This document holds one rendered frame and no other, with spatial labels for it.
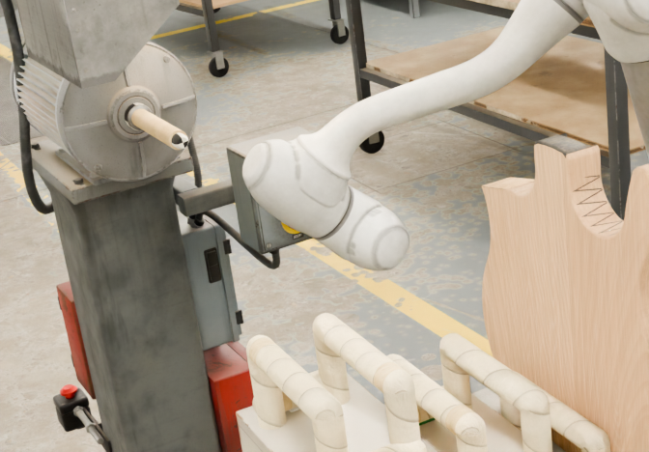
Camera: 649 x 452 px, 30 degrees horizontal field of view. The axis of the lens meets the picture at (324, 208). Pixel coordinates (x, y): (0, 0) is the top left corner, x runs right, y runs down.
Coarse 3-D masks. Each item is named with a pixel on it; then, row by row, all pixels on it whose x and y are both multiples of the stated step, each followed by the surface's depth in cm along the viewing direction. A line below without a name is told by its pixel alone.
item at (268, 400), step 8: (248, 360) 134; (256, 368) 134; (256, 376) 134; (264, 376) 134; (256, 384) 135; (264, 384) 134; (272, 384) 134; (256, 392) 135; (264, 392) 134; (272, 392) 135; (280, 392) 136; (256, 400) 136; (264, 400) 135; (272, 400) 135; (280, 400) 136; (256, 408) 136; (264, 408) 135; (272, 408) 135; (280, 408) 136; (264, 416) 136; (272, 416) 136; (280, 416) 136; (264, 424) 136; (272, 424) 136; (280, 424) 136
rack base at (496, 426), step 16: (480, 400) 152; (480, 416) 148; (496, 416) 148; (432, 432) 146; (448, 432) 146; (496, 432) 145; (512, 432) 144; (448, 448) 143; (496, 448) 141; (512, 448) 141
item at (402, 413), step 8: (384, 392) 123; (408, 392) 122; (392, 400) 122; (400, 400) 122; (408, 400) 122; (392, 408) 122; (400, 408) 122; (408, 408) 122; (416, 408) 123; (392, 416) 123; (400, 416) 122; (408, 416) 123; (416, 416) 123; (392, 424) 123; (400, 424) 123; (408, 424) 123; (416, 424) 124; (392, 432) 124; (400, 432) 123; (408, 432) 123; (416, 432) 124; (392, 440) 124; (400, 440) 124; (408, 440) 123
